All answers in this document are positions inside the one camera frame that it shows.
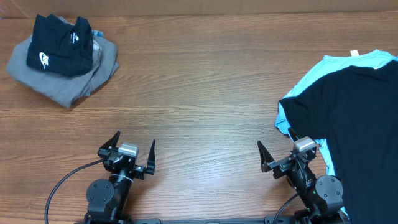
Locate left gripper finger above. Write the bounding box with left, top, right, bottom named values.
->
left=146, top=139, right=155, bottom=175
left=100, top=131, right=121, bottom=149

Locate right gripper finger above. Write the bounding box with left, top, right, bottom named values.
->
left=257, top=141, right=275, bottom=172
left=288, top=127, right=300, bottom=142

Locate black t-shirt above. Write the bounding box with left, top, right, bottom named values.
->
left=280, top=60, right=397, bottom=223

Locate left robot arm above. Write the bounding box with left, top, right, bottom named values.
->
left=85, top=131, right=155, bottom=223

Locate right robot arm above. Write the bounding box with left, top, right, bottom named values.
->
left=257, top=128, right=349, bottom=224

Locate folded grey garment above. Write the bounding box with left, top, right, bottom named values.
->
left=6, top=34, right=119, bottom=108

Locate folded light blue garment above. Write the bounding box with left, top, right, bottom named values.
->
left=91, top=30, right=104, bottom=37

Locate folded black Nike shirt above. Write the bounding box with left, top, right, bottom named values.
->
left=26, top=14, right=93, bottom=77

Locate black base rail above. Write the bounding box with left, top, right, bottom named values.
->
left=130, top=215, right=299, bottom=224

